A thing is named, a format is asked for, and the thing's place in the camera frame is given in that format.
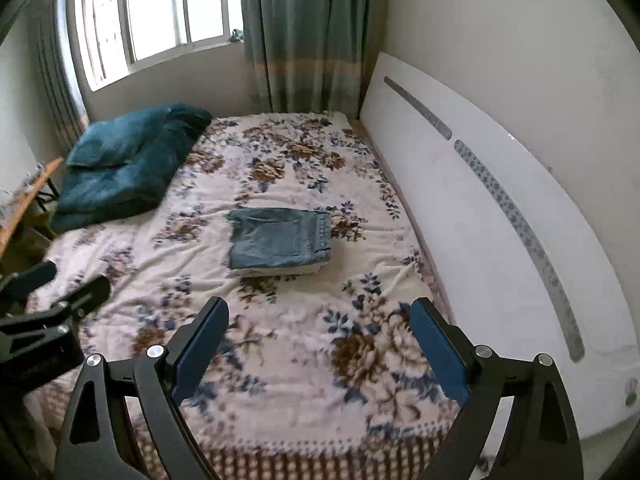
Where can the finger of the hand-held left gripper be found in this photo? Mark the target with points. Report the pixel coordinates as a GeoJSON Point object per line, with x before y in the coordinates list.
{"type": "Point", "coordinates": [30, 280]}
{"type": "Point", "coordinates": [85, 295]}

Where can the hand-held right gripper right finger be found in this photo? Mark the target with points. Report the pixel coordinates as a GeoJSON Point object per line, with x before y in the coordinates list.
{"type": "Point", "coordinates": [440, 355]}

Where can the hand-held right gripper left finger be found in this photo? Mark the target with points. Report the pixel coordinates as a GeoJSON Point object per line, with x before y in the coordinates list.
{"type": "Point", "coordinates": [197, 350]}

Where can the blue denim pants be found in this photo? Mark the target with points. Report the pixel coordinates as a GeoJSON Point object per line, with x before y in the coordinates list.
{"type": "Point", "coordinates": [277, 240]}

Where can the wooden side table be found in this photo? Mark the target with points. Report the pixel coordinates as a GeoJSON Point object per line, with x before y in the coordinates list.
{"type": "Point", "coordinates": [27, 200]}

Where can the floral printed blanket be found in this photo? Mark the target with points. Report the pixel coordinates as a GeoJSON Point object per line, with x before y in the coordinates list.
{"type": "Point", "coordinates": [300, 360]}

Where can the teal duvet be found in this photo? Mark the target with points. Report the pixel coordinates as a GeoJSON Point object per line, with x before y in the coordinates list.
{"type": "Point", "coordinates": [120, 185]}

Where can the white bed headboard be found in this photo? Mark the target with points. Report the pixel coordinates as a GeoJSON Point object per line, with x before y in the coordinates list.
{"type": "Point", "coordinates": [475, 220]}

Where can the teal pillow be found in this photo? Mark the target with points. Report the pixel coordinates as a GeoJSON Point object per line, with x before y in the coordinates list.
{"type": "Point", "coordinates": [112, 137]}

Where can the grey side curtain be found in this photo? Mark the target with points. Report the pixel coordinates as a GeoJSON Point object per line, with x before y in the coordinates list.
{"type": "Point", "coordinates": [57, 75]}

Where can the white framed window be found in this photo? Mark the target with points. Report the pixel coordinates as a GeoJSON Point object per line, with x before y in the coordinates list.
{"type": "Point", "coordinates": [150, 10]}

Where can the grey-green curtain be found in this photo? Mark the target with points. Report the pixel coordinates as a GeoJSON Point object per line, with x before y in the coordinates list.
{"type": "Point", "coordinates": [305, 35]}

